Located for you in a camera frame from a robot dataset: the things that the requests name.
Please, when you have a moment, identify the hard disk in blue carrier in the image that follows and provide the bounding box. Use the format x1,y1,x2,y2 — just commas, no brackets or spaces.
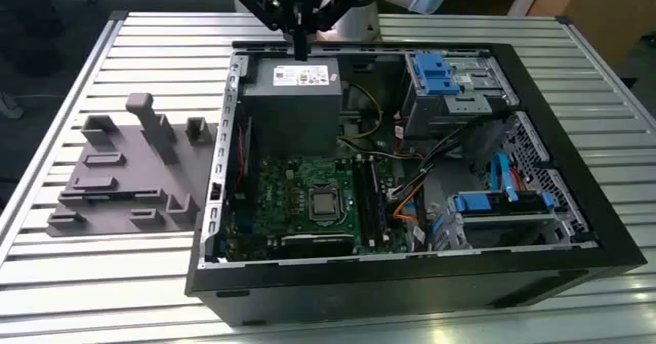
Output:
452,190,557,217

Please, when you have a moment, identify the low grey metal disk bay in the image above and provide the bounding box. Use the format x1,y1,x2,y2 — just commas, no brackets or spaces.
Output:
427,190,599,252

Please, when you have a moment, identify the red orange black wire bundle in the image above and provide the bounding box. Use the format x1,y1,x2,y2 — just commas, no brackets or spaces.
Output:
391,144,427,163

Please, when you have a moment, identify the grey power supply unit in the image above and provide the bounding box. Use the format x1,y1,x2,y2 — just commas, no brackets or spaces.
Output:
239,56,343,160

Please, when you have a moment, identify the yellow black power cable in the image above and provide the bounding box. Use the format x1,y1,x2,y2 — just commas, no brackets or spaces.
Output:
336,82,384,141

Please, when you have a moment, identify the brown wooden cabinet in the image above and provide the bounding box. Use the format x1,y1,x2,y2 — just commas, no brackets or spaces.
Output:
531,0,656,68

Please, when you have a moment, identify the black graphics card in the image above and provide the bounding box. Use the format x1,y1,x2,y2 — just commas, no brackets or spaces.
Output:
279,231,355,256

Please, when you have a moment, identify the blue plastic drive latch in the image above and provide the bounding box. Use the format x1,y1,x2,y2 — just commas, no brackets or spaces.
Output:
415,53,460,96

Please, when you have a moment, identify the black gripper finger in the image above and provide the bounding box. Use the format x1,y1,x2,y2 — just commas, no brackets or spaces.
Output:
301,0,355,61
229,0,304,61

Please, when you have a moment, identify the black cable bundle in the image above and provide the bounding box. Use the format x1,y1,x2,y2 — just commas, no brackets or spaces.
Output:
388,111,512,207

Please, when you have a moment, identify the dark blue RAM stick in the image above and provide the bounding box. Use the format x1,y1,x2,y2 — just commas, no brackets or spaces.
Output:
81,193,160,202

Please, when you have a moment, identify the silver CPU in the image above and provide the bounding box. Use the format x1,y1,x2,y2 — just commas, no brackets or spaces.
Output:
309,193,339,217

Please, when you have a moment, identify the grey furniture leg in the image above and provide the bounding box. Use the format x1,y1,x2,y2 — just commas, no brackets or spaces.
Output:
0,86,23,121

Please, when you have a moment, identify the tall grey metal drive cage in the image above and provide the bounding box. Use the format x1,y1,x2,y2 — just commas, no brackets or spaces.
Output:
400,51,519,141

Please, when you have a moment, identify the metal CPU socket cover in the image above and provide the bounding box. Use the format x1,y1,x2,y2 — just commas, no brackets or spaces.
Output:
305,182,345,227

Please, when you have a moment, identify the RAM slot with white clips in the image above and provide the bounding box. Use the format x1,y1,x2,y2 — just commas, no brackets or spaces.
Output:
367,154,388,242
355,154,375,245

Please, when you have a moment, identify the black PC case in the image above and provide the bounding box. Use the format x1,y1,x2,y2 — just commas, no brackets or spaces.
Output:
182,40,647,326

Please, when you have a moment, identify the grey parts rack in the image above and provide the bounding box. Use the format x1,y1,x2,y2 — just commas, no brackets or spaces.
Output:
44,92,219,240

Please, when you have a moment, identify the green motherboard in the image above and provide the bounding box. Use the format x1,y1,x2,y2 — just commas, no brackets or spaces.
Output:
224,154,411,256

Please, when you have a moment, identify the black chair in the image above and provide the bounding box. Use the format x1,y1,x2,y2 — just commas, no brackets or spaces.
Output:
0,0,66,78

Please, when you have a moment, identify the blue flat wire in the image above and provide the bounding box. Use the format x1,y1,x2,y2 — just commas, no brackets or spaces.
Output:
490,152,519,201

